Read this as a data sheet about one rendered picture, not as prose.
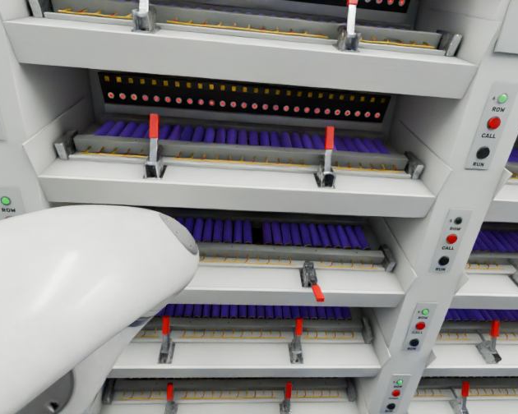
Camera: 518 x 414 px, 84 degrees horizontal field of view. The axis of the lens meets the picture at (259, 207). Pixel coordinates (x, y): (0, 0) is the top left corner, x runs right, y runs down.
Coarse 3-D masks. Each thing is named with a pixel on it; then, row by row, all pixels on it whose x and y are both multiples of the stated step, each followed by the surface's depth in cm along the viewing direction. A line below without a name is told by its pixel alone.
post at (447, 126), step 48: (432, 0) 49; (480, 0) 39; (480, 96) 40; (432, 144) 48; (480, 192) 46; (432, 240) 49; (432, 288) 53; (384, 336) 60; (432, 336) 57; (384, 384) 62
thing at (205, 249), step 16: (224, 256) 56; (240, 256) 56; (256, 256) 56; (272, 256) 56; (288, 256) 56; (304, 256) 56; (320, 256) 56; (336, 256) 56; (352, 256) 56; (368, 256) 56; (384, 256) 57
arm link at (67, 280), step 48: (0, 240) 13; (48, 240) 14; (96, 240) 15; (144, 240) 18; (192, 240) 25; (0, 288) 12; (48, 288) 13; (96, 288) 14; (144, 288) 16; (0, 336) 11; (48, 336) 12; (96, 336) 14; (0, 384) 11; (48, 384) 12
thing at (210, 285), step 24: (384, 240) 61; (336, 264) 57; (360, 264) 58; (384, 264) 57; (408, 264) 52; (192, 288) 50; (216, 288) 50; (240, 288) 51; (264, 288) 51; (288, 288) 52; (336, 288) 53; (360, 288) 53; (384, 288) 54; (408, 288) 52
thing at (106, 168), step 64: (64, 128) 47; (128, 128) 51; (192, 128) 54; (256, 128) 55; (320, 128) 58; (64, 192) 43; (128, 192) 43; (192, 192) 44; (256, 192) 44; (320, 192) 45; (384, 192) 46
